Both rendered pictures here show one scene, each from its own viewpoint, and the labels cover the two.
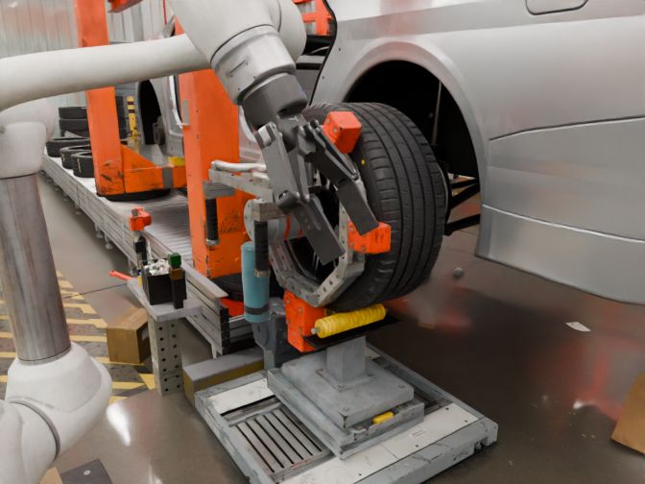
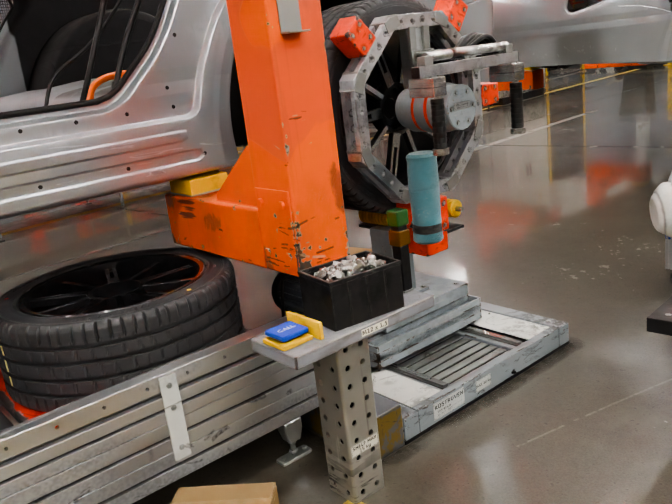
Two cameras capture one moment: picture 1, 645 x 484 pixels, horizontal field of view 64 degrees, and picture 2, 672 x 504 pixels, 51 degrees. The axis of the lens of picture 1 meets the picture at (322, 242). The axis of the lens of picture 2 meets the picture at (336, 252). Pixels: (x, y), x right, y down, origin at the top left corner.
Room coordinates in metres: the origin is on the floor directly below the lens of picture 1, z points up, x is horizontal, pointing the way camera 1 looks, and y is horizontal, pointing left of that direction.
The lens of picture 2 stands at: (2.02, 2.16, 1.05)
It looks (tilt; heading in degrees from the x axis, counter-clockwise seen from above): 16 degrees down; 265
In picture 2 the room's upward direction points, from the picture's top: 7 degrees counter-clockwise
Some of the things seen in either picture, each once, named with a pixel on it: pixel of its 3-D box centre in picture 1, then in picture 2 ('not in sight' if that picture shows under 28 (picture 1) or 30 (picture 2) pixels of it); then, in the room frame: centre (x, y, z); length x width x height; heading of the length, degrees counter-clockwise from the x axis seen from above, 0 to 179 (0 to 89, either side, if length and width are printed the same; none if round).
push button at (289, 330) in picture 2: not in sight; (286, 333); (2.03, 0.73, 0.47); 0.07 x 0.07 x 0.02; 34
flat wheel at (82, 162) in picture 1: (103, 163); not in sight; (5.98, 2.56, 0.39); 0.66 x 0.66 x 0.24
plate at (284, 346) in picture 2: not in sight; (287, 338); (2.03, 0.73, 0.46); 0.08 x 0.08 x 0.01; 34
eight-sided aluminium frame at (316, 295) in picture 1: (303, 213); (417, 108); (1.55, 0.06, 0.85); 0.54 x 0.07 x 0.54; 34
